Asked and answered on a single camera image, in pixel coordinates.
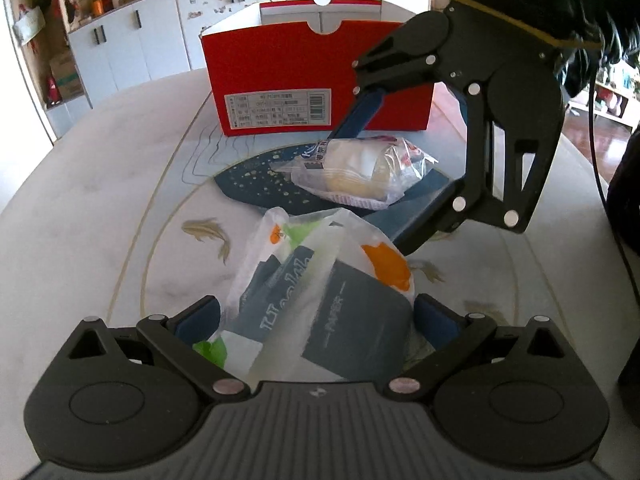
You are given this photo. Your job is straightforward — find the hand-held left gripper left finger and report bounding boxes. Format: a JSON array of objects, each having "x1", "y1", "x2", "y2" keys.
[{"x1": 65, "y1": 296, "x2": 251, "y2": 403}]

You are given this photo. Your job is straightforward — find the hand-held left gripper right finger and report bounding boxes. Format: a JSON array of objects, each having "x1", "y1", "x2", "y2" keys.
[{"x1": 387, "y1": 294, "x2": 566, "y2": 403}]

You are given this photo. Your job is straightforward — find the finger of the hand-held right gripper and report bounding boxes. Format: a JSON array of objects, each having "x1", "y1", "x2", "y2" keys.
[
  {"x1": 377, "y1": 77, "x2": 563, "y2": 256},
  {"x1": 327, "y1": 30, "x2": 436, "y2": 139}
]

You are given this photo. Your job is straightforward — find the clear bread packet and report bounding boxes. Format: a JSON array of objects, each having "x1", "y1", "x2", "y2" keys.
[{"x1": 272, "y1": 135, "x2": 438, "y2": 210}]

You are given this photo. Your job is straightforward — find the red cardboard box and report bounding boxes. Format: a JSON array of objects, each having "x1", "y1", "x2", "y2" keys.
[{"x1": 200, "y1": 0, "x2": 435, "y2": 137}]

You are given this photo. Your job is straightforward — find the white plastic bag with tissues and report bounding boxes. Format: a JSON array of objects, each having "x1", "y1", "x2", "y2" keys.
[{"x1": 192, "y1": 207, "x2": 418, "y2": 383}]

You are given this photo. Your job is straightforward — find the white marble desktop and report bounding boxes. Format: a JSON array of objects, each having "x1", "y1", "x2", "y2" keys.
[{"x1": 0, "y1": 67, "x2": 640, "y2": 461}]

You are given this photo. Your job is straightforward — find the brown cardboard box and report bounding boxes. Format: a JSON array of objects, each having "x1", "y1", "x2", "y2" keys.
[{"x1": 49, "y1": 50, "x2": 83, "y2": 98}]

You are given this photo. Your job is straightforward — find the white tote bag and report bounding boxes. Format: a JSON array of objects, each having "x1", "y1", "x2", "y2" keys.
[{"x1": 12, "y1": 5, "x2": 46, "y2": 46}]

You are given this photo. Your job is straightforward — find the black cable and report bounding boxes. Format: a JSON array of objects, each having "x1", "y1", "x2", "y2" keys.
[{"x1": 589, "y1": 45, "x2": 637, "y2": 266}]

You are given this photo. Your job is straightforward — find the white wall cabinet unit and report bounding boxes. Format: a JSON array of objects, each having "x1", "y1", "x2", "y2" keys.
[{"x1": 0, "y1": 0, "x2": 436, "y2": 136}]

